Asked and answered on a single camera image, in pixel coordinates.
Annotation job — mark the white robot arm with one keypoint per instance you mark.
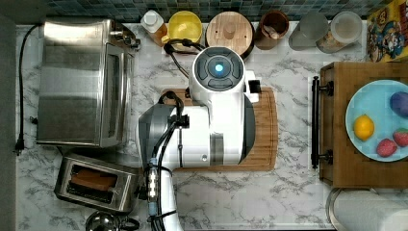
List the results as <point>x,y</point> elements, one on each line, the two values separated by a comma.
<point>217,129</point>

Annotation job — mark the stainless steel slot toaster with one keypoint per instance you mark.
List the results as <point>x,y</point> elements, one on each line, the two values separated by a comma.
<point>119,199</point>

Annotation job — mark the stainless steel toaster oven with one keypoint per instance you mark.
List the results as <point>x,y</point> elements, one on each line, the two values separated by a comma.
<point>86,66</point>

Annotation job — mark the wooden cutting board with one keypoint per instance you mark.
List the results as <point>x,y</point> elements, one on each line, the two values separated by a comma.
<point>262,155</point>

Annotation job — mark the round wooden lid container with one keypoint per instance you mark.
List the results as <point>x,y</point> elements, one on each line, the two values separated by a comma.
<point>232,30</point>

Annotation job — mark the yellow cup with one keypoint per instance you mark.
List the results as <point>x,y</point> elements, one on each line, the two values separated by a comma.
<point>183,25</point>

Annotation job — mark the juice bottle white cap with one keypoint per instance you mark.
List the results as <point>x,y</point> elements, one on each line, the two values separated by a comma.
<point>155,26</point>

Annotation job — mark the brown wooden cup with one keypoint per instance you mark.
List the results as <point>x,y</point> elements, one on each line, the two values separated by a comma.
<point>272,27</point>

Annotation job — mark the slice of toast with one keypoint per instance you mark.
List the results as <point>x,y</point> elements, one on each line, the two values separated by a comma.
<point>94,179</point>

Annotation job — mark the frosted grey pitcher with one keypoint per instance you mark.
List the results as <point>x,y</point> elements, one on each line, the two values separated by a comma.
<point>311,27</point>

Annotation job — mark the shiny metal kettle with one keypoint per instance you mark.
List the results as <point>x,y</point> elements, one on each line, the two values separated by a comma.
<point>104,221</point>

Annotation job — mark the yellow lemon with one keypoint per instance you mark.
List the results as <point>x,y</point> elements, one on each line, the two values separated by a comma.
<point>363,127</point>

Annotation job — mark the clear jar with cereal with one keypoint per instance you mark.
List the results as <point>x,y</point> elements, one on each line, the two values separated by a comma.
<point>345,28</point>

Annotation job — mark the light blue plate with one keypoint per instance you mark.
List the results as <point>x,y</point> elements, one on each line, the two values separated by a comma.
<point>373,100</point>

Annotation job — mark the red strawberry lower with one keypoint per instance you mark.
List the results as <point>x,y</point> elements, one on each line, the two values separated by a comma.
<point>386,148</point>

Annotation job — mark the red strawberry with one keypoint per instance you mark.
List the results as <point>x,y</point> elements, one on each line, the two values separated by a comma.
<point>386,148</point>
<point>401,137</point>

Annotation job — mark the purple plum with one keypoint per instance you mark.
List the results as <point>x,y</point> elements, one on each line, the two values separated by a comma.
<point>399,103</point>

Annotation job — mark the red strawberry right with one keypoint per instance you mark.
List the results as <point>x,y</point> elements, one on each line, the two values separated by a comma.
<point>401,137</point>

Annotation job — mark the yellow cereal box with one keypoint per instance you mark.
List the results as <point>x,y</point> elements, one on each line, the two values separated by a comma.
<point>387,36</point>

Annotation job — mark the wooden tray black handle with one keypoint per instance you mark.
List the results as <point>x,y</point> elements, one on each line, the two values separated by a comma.
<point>340,163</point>

